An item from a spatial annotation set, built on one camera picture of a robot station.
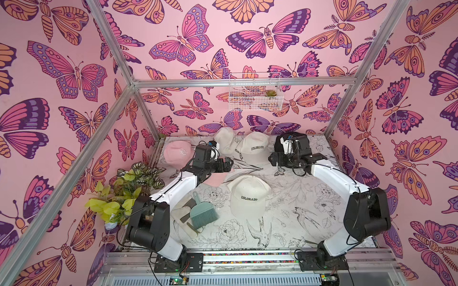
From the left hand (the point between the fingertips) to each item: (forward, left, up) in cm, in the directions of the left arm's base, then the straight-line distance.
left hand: (227, 161), depth 89 cm
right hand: (+3, -26, 0) cm, 26 cm away
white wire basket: (+39, -16, +10) cm, 43 cm away
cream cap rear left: (+25, +3, -7) cm, 26 cm away
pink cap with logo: (+12, +29, -9) cm, 33 cm away
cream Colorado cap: (+17, -15, -10) cm, 25 cm away
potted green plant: (-25, +43, +7) cm, 50 cm away
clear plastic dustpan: (-22, +22, -15) cm, 35 cm away
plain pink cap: (-1, +7, -16) cm, 18 cm away
